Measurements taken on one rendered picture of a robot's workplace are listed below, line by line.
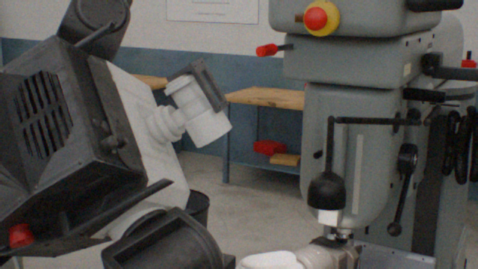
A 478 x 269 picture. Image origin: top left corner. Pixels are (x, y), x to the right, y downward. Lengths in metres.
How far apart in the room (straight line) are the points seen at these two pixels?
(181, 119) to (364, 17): 0.35
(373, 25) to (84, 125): 0.51
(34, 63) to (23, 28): 7.40
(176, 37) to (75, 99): 5.79
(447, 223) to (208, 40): 4.91
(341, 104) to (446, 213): 0.63
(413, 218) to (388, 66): 0.69
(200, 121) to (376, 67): 0.38
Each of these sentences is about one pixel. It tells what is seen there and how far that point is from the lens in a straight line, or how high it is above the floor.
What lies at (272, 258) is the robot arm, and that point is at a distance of 1.12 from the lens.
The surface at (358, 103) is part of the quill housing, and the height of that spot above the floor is 1.59.
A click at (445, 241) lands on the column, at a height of 1.14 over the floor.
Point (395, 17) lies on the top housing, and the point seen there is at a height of 1.76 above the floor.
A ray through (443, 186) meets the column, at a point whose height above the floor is 1.30.
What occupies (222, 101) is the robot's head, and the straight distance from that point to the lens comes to 0.87.
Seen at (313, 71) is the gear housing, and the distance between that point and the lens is 1.11.
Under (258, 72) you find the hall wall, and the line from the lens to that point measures 6.00.
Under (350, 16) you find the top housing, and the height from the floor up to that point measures 1.76.
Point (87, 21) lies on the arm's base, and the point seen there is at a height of 1.75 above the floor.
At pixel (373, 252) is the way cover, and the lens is 1.71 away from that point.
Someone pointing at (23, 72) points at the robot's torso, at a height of 1.69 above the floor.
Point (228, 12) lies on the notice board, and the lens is 6.14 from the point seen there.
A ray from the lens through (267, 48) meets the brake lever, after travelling 1.00.
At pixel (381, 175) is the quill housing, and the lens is 1.17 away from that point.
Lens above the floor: 1.79
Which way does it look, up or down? 14 degrees down
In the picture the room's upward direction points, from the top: 1 degrees clockwise
